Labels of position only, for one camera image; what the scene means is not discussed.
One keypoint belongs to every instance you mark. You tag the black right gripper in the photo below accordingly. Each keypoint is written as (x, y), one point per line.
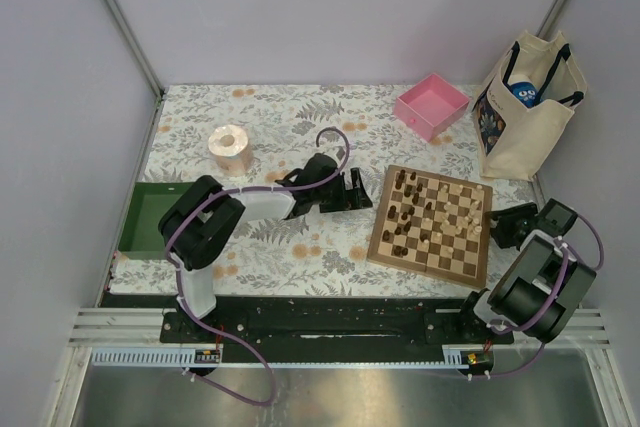
(504, 217)

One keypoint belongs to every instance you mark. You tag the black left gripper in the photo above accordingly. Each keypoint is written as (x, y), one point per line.
(348, 199)

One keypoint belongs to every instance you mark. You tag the wooden chess board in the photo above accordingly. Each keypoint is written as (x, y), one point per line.
(433, 225)

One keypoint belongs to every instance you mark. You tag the peach toilet paper roll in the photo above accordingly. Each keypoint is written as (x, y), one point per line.
(231, 149)

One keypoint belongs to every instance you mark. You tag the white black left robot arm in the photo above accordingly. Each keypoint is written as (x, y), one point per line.
(197, 227)

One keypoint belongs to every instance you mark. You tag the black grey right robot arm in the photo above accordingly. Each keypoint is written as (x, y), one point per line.
(545, 284)

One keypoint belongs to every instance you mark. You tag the pink open box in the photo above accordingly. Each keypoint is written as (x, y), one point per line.
(431, 106)

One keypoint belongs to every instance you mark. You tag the cream canvas tote bag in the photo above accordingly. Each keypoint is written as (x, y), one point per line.
(514, 141)

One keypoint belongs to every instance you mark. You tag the floral table mat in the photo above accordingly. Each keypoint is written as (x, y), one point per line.
(318, 254)

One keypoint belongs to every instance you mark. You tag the blue white bottle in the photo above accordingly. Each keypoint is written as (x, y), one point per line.
(524, 90)

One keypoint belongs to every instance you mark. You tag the green open box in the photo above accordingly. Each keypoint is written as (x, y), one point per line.
(140, 238)

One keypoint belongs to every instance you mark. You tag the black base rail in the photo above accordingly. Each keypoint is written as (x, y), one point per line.
(397, 322)

